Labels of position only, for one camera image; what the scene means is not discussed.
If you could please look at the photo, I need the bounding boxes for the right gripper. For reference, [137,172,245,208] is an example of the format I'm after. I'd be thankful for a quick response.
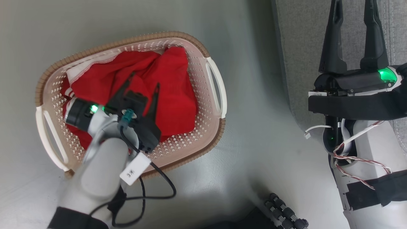
[65,73,162,153]

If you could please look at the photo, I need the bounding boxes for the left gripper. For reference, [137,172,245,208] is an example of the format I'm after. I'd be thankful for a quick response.
[314,0,407,96]

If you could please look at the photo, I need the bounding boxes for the red clothing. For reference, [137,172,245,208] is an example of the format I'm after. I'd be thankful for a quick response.
[62,47,197,150]

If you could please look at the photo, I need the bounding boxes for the beige perforated laundry basket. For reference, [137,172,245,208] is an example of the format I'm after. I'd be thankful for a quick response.
[35,31,228,179]

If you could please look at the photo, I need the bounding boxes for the white garment with stitched edge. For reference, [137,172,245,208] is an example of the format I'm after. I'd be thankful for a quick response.
[66,53,119,84]

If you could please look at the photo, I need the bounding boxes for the white cable label tag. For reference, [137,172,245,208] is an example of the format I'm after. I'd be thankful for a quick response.
[120,152,151,186]

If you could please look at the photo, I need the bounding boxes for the black cable with teal plug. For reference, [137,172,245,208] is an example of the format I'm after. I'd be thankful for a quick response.
[89,109,177,228]

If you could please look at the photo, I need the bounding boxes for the white cable with loose plug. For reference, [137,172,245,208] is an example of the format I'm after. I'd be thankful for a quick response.
[304,124,333,139]

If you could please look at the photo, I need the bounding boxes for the thin white cable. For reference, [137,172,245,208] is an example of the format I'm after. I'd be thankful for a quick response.
[341,123,379,147]

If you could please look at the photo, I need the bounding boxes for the red and white twisted wires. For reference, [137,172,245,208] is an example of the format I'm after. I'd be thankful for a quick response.
[332,120,393,191]

